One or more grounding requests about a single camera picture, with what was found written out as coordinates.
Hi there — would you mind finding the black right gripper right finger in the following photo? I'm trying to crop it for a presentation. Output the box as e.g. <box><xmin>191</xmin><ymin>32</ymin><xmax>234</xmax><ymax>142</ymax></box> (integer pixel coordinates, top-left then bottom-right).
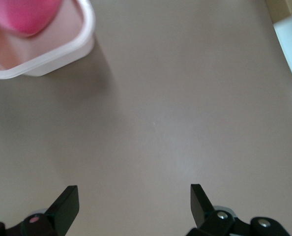
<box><xmin>186</xmin><ymin>183</ymin><xmax>292</xmax><ymax>236</ymax></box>

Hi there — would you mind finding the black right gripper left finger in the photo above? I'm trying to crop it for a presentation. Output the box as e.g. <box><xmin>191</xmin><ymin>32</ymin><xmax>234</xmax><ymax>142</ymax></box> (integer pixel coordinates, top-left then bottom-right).
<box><xmin>0</xmin><ymin>185</ymin><xmax>80</xmax><ymax>236</ymax></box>

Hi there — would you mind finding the pink plush toy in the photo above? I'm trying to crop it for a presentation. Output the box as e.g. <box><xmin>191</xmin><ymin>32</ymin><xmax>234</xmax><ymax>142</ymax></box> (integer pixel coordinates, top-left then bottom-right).
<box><xmin>0</xmin><ymin>0</ymin><xmax>63</xmax><ymax>38</ymax></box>

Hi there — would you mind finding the brown table mat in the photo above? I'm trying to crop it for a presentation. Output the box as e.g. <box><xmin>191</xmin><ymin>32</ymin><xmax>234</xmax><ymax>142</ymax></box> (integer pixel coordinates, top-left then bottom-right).
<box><xmin>0</xmin><ymin>0</ymin><xmax>292</xmax><ymax>236</ymax></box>

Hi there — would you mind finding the white plastic storage box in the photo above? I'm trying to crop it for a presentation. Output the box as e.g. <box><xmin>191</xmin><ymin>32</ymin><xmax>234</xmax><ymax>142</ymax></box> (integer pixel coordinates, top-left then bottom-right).
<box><xmin>0</xmin><ymin>0</ymin><xmax>96</xmax><ymax>80</ymax></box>

